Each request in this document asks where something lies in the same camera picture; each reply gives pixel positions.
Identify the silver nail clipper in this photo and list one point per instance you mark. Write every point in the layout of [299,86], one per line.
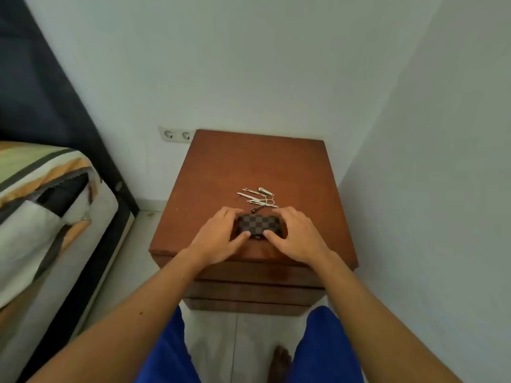
[266,191]

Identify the white mattress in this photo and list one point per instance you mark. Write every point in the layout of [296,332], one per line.
[52,299]

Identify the person's right hand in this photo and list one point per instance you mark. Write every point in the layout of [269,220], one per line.
[303,243]

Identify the person's bare foot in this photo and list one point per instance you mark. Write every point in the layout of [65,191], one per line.
[279,364]

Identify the person's left forearm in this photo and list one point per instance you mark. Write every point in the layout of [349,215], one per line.
[127,315]

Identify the dark bed frame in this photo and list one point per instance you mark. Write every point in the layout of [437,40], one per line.
[99,271]

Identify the silver nail file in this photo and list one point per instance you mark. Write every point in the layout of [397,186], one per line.
[249,196]

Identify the person's right thumb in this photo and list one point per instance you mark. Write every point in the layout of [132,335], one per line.
[273,237]

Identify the silver black-tipped cuticle tool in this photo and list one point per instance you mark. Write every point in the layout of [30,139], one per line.
[259,208]

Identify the small silver scissors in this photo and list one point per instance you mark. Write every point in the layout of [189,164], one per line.
[263,201]

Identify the person's left hand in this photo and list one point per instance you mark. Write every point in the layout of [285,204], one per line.
[213,241]

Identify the dark bed headboard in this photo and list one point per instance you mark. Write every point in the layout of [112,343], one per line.
[40,83]

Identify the person's left thumb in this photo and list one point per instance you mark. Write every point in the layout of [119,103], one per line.
[239,237]

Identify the brown wooden nightstand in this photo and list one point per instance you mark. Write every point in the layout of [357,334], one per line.
[255,163]

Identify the white double wall socket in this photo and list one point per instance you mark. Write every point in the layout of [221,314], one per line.
[175,134]

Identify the blue shorts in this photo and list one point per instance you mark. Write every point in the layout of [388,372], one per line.
[327,347]

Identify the brown checkered case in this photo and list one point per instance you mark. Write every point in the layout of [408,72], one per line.
[259,224]

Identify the person's right forearm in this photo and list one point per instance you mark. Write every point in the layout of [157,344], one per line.
[383,323]

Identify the striped duvet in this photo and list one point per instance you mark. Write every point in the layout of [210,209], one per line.
[36,203]

